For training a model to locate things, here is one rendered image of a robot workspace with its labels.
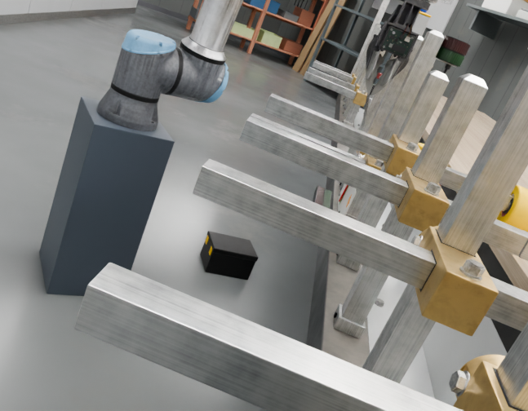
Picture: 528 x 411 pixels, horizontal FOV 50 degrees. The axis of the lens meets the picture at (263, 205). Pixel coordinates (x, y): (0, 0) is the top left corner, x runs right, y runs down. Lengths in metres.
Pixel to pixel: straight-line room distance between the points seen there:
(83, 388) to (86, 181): 0.59
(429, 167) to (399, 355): 0.29
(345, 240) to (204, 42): 1.33
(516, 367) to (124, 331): 0.23
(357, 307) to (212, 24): 1.13
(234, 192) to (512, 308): 0.28
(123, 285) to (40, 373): 1.38
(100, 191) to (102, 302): 1.50
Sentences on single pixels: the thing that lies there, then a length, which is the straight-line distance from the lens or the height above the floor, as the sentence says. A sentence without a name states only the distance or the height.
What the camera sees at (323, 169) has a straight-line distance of 0.78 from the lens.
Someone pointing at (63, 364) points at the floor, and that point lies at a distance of 1.74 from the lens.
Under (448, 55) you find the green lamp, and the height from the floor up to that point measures 1.14.
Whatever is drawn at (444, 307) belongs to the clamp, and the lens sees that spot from 0.54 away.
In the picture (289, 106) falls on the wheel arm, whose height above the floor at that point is 0.96.
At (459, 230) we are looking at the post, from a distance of 0.59.
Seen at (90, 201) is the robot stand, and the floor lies 0.35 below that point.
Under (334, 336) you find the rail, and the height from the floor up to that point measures 0.70.
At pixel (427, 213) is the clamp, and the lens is 0.77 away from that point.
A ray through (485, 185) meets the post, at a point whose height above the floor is 1.04.
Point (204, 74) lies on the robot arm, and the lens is 1.82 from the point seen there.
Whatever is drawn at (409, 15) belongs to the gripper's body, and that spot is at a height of 1.18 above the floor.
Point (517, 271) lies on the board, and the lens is 0.93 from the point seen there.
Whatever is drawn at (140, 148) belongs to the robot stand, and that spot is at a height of 0.56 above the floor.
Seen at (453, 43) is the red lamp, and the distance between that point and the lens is 1.30.
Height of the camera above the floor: 1.13
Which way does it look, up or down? 20 degrees down
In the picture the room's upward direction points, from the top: 23 degrees clockwise
